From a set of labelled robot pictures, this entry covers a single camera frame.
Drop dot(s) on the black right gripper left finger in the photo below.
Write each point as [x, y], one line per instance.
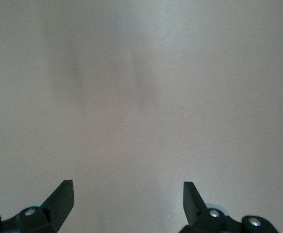
[58, 206]

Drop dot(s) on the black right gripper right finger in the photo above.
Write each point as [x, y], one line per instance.
[194, 211]

